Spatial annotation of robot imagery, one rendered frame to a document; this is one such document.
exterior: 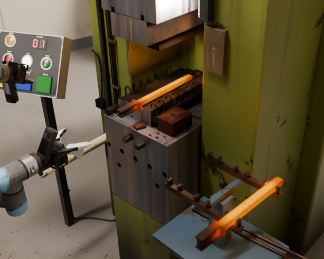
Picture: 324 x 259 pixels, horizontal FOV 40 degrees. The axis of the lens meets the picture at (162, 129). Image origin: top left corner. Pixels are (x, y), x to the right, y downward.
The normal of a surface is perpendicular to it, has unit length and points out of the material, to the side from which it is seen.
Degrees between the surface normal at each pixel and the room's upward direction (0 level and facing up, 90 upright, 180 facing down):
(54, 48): 60
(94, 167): 0
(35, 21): 90
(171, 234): 0
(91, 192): 0
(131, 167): 90
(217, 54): 90
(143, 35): 90
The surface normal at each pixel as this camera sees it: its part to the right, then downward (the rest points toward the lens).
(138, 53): 0.73, 0.35
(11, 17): 0.53, 0.44
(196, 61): -0.68, 0.41
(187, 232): -0.03, -0.84
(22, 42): -0.28, 0.03
